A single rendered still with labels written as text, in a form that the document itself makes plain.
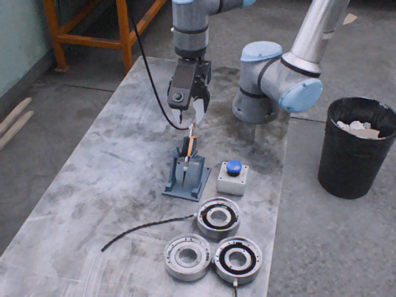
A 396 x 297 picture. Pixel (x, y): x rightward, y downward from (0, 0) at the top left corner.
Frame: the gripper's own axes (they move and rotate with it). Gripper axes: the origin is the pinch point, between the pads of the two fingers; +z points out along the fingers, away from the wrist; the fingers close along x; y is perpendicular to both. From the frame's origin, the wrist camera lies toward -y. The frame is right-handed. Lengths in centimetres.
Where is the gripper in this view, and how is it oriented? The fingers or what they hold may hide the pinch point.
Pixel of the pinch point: (188, 122)
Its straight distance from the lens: 106.3
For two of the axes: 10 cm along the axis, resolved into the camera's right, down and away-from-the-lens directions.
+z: 0.0, 7.5, 6.6
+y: 2.8, -6.3, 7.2
